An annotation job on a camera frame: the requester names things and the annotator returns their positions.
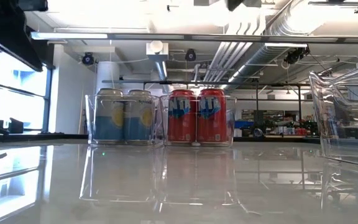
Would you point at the red Fanta can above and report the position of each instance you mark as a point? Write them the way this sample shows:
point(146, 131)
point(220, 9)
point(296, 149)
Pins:
point(182, 127)
point(211, 127)

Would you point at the large window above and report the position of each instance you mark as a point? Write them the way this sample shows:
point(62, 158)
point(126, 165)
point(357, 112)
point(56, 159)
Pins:
point(20, 102)

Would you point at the white round column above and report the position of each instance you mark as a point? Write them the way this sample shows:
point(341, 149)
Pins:
point(107, 74)

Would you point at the long horizontal overhead bar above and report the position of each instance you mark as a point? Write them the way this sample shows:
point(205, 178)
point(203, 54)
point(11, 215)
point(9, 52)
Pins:
point(135, 36)

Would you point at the white box lamp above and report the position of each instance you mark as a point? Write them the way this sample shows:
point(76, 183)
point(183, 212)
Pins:
point(156, 48)

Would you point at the white ceiling pipes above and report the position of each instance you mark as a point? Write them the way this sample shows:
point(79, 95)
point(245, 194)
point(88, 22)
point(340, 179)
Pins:
point(228, 53)

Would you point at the black metal rack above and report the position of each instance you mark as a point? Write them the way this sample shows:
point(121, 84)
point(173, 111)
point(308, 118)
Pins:
point(228, 83)

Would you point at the white glossy board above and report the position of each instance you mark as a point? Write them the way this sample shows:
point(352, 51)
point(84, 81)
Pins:
point(179, 186)

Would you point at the white light strip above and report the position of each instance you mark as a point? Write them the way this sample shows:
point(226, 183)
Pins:
point(286, 45)

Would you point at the black round camera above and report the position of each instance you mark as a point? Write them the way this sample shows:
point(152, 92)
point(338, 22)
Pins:
point(88, 58)
point(295, 54)
point(190, 55)

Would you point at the silver spiral air duct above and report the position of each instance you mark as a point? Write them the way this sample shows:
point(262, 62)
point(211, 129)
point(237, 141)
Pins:
point(259, 59)

